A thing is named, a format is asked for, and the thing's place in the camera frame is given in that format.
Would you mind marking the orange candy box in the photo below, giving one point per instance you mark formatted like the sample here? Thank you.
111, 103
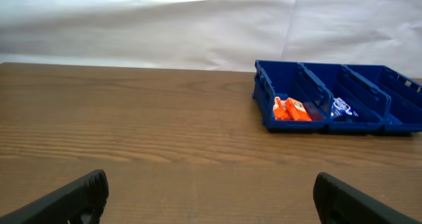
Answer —
278, 112
296, 110

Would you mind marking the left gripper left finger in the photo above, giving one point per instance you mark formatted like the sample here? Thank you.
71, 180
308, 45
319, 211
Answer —
76, 197

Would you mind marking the blue tray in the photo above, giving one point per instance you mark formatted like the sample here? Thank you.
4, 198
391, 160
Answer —
359, 92

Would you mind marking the blue candy pack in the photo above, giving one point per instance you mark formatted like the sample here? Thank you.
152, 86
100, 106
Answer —
353, 113
339, 107

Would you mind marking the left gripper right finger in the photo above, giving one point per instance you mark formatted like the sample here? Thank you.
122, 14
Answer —
343, 201

